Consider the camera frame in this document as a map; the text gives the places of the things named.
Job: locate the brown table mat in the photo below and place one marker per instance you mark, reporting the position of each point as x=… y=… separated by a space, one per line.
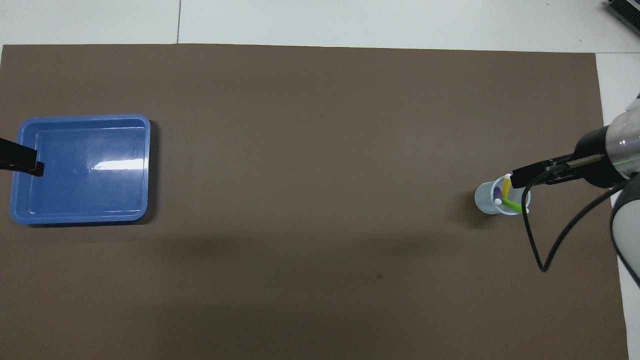
x=320 y=200

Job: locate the blue plastic tray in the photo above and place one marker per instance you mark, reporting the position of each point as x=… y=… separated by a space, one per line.
x=90 y=170

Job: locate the yellow highlighter pen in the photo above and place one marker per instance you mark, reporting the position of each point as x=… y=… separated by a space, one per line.
x=506 y=186

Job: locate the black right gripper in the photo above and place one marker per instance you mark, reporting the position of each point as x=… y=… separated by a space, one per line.
x=595 y=160

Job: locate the green highlighter pen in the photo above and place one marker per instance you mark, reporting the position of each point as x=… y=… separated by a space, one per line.
x=512 y=204

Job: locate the translucent plastic cup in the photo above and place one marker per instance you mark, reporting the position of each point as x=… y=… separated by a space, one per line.
x=484 y=200

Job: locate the grey ribbed device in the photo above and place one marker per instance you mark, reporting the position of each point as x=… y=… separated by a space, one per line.
x=625 y=11

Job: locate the purple highlighter pen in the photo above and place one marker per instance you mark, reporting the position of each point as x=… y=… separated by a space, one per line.
x=497 y=195

